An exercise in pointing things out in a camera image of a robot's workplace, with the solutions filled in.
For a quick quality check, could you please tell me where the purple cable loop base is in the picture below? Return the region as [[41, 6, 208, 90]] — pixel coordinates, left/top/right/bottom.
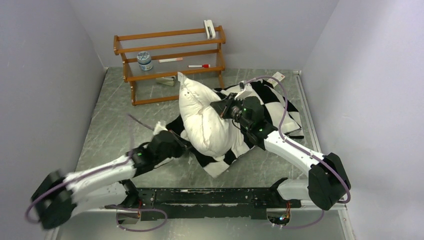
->
[[266, 208, 325, 230], [115, 206, 169, 233]]

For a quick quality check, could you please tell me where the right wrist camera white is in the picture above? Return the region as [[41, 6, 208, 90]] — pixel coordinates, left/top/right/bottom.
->
[[234, 81, 253, 101]]

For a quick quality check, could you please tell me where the green white stapler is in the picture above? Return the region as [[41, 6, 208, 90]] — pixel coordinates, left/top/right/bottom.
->
[[155, 76, 176, 87]]

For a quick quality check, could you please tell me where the white pillow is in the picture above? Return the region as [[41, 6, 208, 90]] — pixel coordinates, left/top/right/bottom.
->
[[177, 72, 241, 157]]

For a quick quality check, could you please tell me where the small white green box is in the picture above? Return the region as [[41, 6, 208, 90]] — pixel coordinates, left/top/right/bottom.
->
[[266, 71, 286, 87]]

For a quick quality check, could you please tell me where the wooden shelf rack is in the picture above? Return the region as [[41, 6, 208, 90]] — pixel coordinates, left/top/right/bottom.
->
[[113, 25, 226, 106]]

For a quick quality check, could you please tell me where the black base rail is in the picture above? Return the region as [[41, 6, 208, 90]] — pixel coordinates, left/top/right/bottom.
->
[[117, 187, 301, 221]]

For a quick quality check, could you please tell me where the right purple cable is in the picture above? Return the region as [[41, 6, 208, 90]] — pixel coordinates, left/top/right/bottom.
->
[[243, 76, 352, 205]]

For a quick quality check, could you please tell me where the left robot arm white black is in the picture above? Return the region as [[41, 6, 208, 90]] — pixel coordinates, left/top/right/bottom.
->
[[25, 130, 192, 230]]

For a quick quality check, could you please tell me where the white marker red cap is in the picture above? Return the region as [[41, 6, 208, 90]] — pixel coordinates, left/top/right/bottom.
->
[[187, 64, 211, 69]]

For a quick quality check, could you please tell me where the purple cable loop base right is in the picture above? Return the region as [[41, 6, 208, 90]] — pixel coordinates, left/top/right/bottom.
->
[[266, 208, 325, 230]]

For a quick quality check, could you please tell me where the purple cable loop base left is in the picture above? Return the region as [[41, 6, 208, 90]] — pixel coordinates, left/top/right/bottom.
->
[[115, 206, 169, 233]]

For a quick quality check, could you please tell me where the black white checkered pillowcase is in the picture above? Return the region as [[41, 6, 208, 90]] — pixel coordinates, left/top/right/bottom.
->
[[166, 80, 305, 178]]

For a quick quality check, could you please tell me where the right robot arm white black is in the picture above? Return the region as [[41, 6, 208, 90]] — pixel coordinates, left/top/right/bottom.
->
[[210, 93, 351, 211]]

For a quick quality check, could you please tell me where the white marker pink cap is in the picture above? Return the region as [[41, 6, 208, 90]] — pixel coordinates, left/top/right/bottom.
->
[[158, 57, 183, 63]]

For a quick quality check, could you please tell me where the blue white round jar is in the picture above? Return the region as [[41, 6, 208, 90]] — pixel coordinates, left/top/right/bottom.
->
[[136, 51, 153, 71]]

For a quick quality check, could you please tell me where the white clip on rack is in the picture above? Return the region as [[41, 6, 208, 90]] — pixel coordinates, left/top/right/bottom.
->
[[203, 19, 216, 40]]

